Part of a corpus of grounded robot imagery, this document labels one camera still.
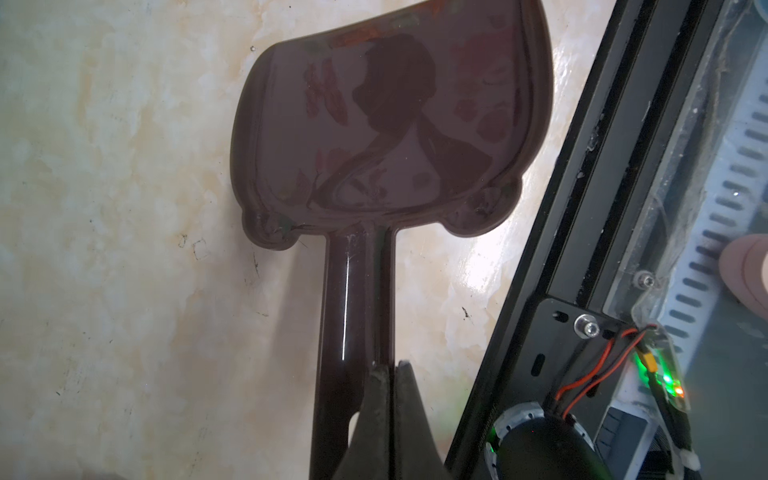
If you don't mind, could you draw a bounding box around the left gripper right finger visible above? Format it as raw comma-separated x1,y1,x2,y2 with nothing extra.
392,361,451,480

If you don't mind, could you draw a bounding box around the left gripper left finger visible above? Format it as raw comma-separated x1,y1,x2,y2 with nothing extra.
333,365,393,479

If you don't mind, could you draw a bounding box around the dark brown dustpan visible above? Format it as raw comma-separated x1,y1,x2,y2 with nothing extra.
230,1,554,479

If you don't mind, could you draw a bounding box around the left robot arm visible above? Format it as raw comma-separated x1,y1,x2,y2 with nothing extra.
333,361,612,479

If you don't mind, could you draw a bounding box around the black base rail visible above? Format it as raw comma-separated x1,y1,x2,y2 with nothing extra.
443,0,768,480

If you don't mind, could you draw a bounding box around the white vented cable duct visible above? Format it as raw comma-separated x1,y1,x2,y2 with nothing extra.
656,71,768,361

